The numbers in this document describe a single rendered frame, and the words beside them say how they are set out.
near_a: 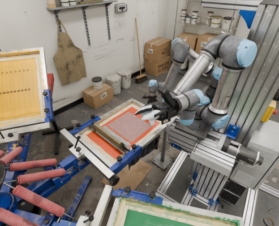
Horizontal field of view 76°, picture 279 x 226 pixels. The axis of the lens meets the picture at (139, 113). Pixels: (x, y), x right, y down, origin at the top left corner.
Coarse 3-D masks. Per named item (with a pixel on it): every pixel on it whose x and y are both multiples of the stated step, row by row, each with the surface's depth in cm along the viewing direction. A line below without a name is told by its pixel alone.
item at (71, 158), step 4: (72, 156) 136; (64, 160) 134; (68, 160) 134; (72, 160) 134; (76, 160) 136; (80, 160) 140; (60, 164) 131; (64, 164) 131; (68, 164) 131; (72, 164) 135; (64, 168) 130; (68, 168) 133
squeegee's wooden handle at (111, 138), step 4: (96, 124) 162; (96, 128) 162; (100, 128) 158; (100, 132) 160; (104, 132) 154; (108, 132) 154; (104, 136) 158; (108, 136) 152; (112, 136) 150; (112, 140) 150; (116, 140) 147; (116, 144) 148; (120, 144) 146; (120, 148) 148
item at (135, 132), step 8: (144, 120) 183; (128, 128) 173; (136, 128) 173; (144, 128) 173; (152, 128) 173; (120, 136) 165; (128, 136) 165; (136, 136) 165; (144, 136) 165; (104, 144) 157; (112, 152) 150
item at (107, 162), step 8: (120, 104) 198; (128, 104) 203; (136, 104) 202; (144, 104) 198; (112, 112) 188; (88, 128) 172; (160, 128) 168; (152, 136) 160; (88, 144) 153; (144, 144) 153; (96, 152) 146; (104, 160) 140
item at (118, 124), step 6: (132, 108) 199; (120, 114) 190; (126, 114) 190; (132, 114) 190; (138, 114) 190; (114, 120) 183; (120, 120) 183; (126, 120) 183; (132, 120) 183; (102, 126) 175; (108, 126) 175; (114, 126) 175; (120, 126) 175; (126, 126) 175; (90, 132) 169; (90, 138) 163; (96, 138) 163; (102, 138) 163; (102, 144) 157
